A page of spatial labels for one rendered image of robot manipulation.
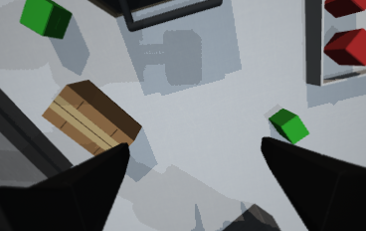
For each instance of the green block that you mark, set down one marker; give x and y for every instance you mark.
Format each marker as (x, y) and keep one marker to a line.
(289, 125)
(46, 18)

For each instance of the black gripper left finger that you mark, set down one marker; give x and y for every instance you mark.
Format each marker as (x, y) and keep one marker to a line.
(78, 199)

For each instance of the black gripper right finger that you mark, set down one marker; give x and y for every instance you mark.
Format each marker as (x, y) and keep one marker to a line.
(327, 193)

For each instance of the brown cardboard box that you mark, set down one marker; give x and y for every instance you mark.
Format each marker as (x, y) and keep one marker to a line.
(90, 118)

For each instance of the red block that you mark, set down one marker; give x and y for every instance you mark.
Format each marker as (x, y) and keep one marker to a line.
(347, 48)
(339, 8)

